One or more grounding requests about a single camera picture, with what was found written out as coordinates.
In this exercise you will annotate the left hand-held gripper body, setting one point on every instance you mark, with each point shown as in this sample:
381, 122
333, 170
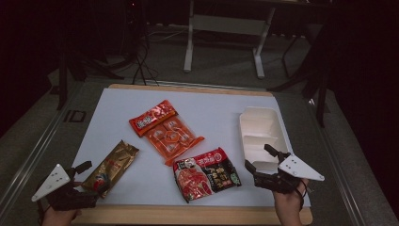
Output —
51, 183

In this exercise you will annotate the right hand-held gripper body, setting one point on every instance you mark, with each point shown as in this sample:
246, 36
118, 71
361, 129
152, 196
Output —
298, 169

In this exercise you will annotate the white compartment tray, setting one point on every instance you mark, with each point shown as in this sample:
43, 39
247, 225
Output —
260, 125

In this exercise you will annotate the gold foil packet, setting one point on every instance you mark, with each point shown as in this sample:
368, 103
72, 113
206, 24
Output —
114, 161

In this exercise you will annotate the red and black food packet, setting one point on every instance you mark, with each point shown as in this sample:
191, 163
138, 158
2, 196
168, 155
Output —
204, 175

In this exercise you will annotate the person's left hand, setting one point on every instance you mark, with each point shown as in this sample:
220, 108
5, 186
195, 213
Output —
59, 218

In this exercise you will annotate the person's right hand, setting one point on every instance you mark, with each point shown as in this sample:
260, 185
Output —
288, 208

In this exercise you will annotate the orange seasoning cube packet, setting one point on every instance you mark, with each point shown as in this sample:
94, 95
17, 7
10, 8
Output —
167, 133

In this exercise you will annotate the black metal stand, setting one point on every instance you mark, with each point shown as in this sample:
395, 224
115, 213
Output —
62, 78

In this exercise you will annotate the black chair frame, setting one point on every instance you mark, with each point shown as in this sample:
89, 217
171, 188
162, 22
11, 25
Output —
320, 94

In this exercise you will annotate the white desk frame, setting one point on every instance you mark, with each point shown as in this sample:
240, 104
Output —
226, 25

